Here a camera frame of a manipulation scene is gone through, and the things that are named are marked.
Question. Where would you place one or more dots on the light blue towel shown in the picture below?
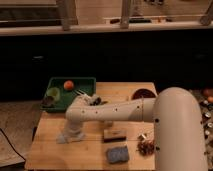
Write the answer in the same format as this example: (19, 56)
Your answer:
(69, 138)

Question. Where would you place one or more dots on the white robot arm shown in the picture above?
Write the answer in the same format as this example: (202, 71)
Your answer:
(178, 131)

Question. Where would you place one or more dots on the green plastic tray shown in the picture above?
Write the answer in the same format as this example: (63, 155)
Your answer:
(86, 84)

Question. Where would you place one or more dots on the white cup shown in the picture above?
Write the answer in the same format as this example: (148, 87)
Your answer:
(108, 123)

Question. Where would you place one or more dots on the orange fruit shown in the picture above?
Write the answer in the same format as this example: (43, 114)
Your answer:
(68, 85)

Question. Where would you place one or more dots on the brown wooden bowl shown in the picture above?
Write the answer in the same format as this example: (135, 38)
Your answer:
(143, 93)

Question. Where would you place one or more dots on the brown wooden block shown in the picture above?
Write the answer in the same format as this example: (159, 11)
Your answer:
(113, 135)

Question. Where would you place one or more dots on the green plastic cup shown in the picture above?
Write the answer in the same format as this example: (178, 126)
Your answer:
(54, 92)

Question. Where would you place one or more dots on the dark small cup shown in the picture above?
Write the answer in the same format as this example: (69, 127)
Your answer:
(48, 101)

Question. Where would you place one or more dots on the blue sponge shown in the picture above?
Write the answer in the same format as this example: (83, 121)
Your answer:
(117, 154)

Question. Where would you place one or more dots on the spice bottles rack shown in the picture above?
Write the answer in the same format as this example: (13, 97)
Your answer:
(207, 120)

